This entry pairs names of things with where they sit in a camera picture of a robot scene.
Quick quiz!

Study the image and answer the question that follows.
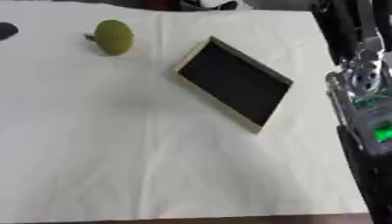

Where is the tan box with black inside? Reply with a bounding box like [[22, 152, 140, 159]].
[[174, 35, 296, 135]]

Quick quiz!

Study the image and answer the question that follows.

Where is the green round toy fruit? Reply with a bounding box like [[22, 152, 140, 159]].
[[82, 18, 137, 56]]

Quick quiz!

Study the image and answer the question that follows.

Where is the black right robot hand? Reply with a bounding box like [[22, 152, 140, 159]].
[[309, 0, 392, 66]]

